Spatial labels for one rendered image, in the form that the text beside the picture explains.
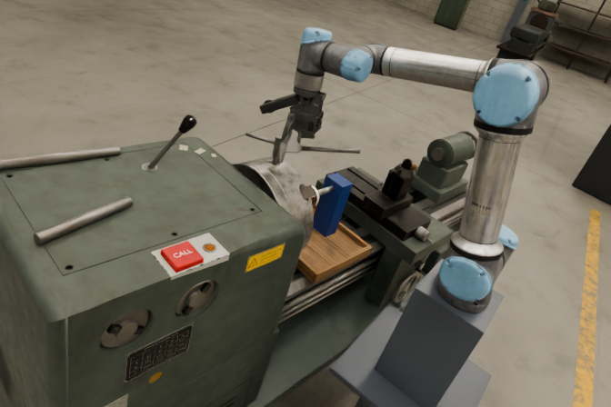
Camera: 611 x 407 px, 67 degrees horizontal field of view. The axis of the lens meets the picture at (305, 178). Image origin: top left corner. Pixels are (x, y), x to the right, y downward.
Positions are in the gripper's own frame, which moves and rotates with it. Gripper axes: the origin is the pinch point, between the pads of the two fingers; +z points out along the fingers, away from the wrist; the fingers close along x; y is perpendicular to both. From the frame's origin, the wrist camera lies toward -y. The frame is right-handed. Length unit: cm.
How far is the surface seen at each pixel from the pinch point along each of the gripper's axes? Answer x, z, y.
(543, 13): 858, -29, 174
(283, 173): -3.2, 5.0, 0.7
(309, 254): 13.4, 40.2, 10.2
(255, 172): -7.9, 4.6, -5.8
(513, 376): 102, 135, 121
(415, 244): 39, 38, 44
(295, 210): -8.4, 12.0, 7.7
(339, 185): 26.0, 17.5, 12.8
